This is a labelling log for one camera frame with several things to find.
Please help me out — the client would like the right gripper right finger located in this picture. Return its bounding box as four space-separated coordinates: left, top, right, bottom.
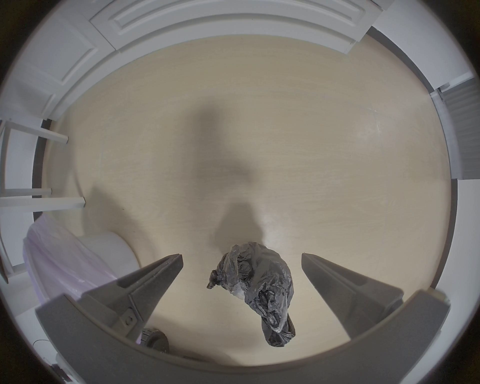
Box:
301 252 405 343

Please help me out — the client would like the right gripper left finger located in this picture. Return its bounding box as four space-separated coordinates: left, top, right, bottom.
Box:
80 253 184 343

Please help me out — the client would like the purple plastic bag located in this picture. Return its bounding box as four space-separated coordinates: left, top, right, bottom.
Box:
22 221 121 302

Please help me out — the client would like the white trash bin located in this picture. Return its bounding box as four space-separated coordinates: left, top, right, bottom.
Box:
80 232 142 280

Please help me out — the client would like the crumpled black plastic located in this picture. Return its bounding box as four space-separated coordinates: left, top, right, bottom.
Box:
206 243 296 348

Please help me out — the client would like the white chair dark grey seat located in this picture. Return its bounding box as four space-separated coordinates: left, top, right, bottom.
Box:
0 119 87 284

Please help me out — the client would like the grey curtain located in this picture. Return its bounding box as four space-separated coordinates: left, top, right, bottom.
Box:
437 79 480 181

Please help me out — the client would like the white wardrobe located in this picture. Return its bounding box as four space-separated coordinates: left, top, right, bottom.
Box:
0 0 394 122

